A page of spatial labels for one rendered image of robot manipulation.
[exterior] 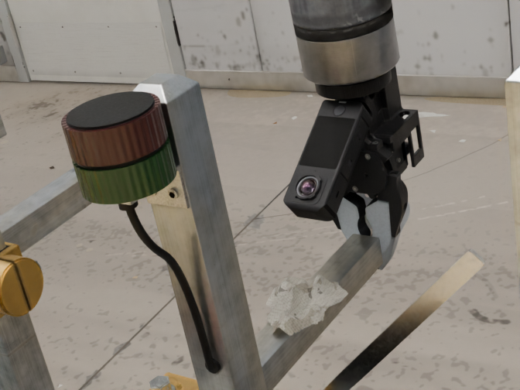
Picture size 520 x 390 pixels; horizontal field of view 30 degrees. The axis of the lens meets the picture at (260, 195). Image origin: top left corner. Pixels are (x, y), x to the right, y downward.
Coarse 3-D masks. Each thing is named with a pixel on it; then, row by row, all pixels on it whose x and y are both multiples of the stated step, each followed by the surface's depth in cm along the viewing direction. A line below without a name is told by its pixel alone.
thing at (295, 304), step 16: (288, 288) 87; (304, 288) 88; (320, 288) 86; (336, 288) 87; (272, 304) 87; (288, 304) 85; (304, 304) 86; (320, 304) 85; (272, 320) 85; (288, 320) 83; (304, 320) 83
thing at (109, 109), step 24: (120, 96) 59; (144, 96) 59; (72, 120) 57; (96, 120) 56; (120, 120) 56; (96, 168) 57; (168, 192) 62; (144, 240) 61; (168, 264) 64; (192, 312) 66; (216, 360) 68
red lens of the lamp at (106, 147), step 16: (160, 112) 57; (64, 128) 57; (112, 128) 55; (128, 128) 55; (144, 128) 56; (160, 128) 57; (80, 144) 56; (96, 144) 56; (112, 144) 55; (128, 144) 56; (144, 144) 56; (160, 144) 57; (80, 160) 57; (96, 160) 56; (112, 160) 56; (128, 160) 56
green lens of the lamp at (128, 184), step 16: (144, 160) 57; (160, 160) 57; (80, 176) 58; (96, 176) 57; (112, 176) 56; (128, 176) 56; (144, 176) 57; (160, 176) 58; (96, 192) 57; (112, 192) 57; (128, 192) 57; (144, 192) 57
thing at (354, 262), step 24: (360, 240) 95; (336, 264) 92; (360, 264) 92; (360, 288) 93; (336, 312) 89; (264, 336) 83; (288, 336) 83; (312, 336) 86; (264, 360) 80; (288, 360) 83
